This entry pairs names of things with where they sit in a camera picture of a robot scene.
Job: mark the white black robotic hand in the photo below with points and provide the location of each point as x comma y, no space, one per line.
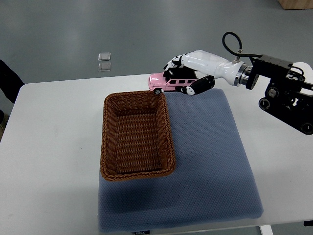
211,65

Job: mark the person in black clothes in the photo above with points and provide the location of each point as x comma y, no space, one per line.
10,82

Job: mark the upper floor socket plate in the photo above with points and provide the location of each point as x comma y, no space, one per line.
104,56

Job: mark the blue grey cushion mat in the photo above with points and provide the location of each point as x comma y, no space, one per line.
212,182

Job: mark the pink toy car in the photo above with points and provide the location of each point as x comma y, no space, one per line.
159,84

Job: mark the wooden box corner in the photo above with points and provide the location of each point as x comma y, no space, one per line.
296,4

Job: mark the white table leg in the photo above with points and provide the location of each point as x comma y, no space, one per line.
266,230

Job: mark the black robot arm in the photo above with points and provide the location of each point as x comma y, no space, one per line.
283,97

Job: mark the brown wicker basket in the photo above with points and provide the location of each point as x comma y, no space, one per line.
136,137

